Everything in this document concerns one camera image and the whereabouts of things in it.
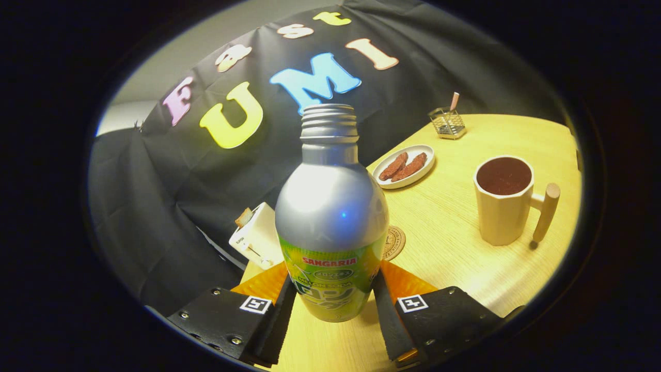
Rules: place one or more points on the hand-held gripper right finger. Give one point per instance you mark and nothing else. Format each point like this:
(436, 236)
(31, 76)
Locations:
(387, 325)

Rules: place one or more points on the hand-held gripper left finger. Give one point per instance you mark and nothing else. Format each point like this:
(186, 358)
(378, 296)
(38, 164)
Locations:
(273, 330)

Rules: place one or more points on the round cork coaster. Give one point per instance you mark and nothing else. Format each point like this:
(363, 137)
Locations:
(395, 243)

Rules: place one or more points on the silver bottle with green label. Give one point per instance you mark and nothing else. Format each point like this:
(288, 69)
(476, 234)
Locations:
(330, 206)

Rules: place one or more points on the wooden table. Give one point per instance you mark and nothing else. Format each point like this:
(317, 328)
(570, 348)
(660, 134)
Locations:
(454, 268)

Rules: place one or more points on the white toaster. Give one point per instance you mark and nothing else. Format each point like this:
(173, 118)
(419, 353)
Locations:
(258, 238)

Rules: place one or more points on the bread slice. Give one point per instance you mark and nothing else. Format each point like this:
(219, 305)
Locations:
(244, 217)

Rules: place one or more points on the brown sausage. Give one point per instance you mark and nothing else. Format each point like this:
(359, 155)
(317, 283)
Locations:
(410, 168)
(393, 166)

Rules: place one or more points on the black backdrop cloth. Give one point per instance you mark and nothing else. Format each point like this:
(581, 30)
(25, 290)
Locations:
(170, 206)

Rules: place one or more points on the white oval plate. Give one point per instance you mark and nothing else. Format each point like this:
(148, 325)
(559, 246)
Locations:
(421, 150)

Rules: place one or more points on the pink striped straw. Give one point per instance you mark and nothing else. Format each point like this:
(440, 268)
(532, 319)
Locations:
(454, 101)

